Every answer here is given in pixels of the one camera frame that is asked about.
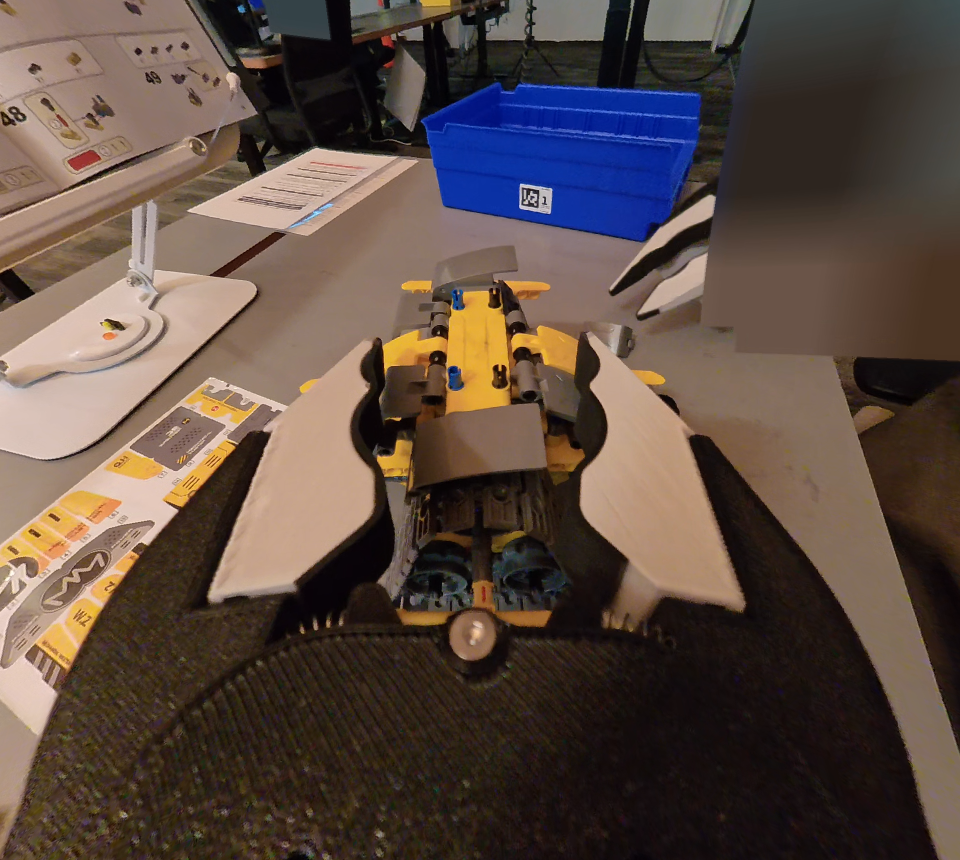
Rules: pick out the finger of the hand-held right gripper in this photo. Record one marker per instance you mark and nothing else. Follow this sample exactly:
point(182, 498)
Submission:
point(682, 230)
point(682, 290)

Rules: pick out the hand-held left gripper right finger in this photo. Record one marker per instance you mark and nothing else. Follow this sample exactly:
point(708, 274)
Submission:
point(660, 500)

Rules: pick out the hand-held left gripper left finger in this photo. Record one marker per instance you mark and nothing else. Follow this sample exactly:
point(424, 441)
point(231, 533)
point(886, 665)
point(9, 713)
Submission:
point(300, 500)

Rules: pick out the yellow black toy tracked vehicle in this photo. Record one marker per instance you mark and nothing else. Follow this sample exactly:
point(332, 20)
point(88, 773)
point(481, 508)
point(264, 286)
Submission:
point(480, 350)

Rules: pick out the blue storage bin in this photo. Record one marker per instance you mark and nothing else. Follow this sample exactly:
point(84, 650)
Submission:
point(562, 155)

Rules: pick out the yellow grey sticker sheet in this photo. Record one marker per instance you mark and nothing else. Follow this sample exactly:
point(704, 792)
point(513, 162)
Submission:
point(112, 500)

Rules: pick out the white book stand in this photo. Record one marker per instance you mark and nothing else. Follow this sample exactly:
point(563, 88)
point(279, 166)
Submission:
point(187, 305)

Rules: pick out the person's brown clothing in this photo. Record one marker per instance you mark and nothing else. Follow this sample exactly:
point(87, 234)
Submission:
point(922, 500)

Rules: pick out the printed paper sheet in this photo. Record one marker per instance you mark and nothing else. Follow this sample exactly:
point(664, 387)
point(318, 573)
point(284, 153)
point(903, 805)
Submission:
point(300, 189)

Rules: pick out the white hanging sheet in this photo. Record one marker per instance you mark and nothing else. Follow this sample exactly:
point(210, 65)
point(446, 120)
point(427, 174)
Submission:
point(405, 87)

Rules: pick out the black office chair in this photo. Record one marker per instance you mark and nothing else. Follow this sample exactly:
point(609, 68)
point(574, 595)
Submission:
point(322, 87)

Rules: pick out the white instruction booklet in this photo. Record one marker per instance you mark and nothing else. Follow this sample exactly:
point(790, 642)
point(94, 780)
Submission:
point(75, 12)

